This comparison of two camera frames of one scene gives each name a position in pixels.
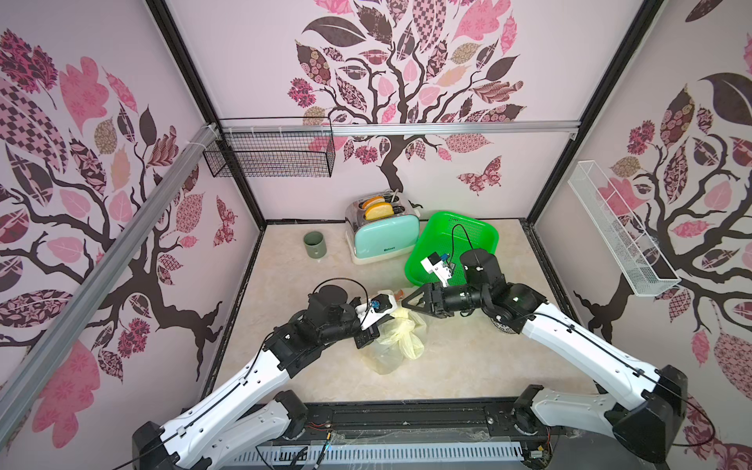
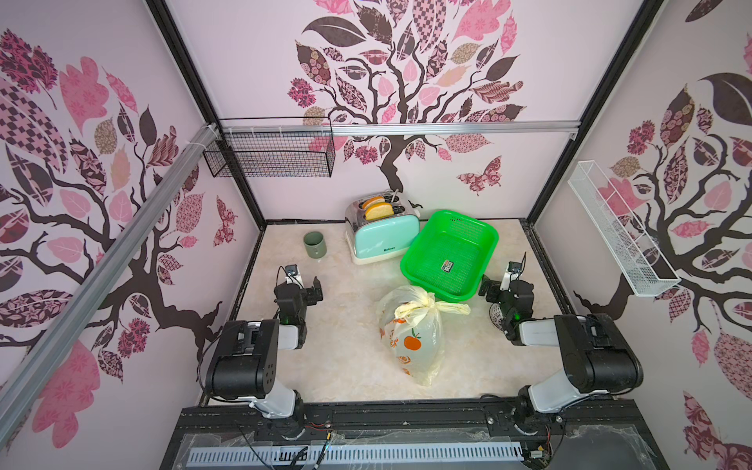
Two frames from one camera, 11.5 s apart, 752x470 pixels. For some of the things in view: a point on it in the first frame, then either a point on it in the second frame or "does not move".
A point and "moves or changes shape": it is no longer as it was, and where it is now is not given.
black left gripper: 365,336 to 310,297
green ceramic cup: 315,244 does not move
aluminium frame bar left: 40,364 does not move
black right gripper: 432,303 to 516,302
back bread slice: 373,201 does not move
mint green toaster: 392,239 does not move
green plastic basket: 450,234 does not move
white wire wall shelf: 643,265 does not move
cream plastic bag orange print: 402,335 moves or changes shape
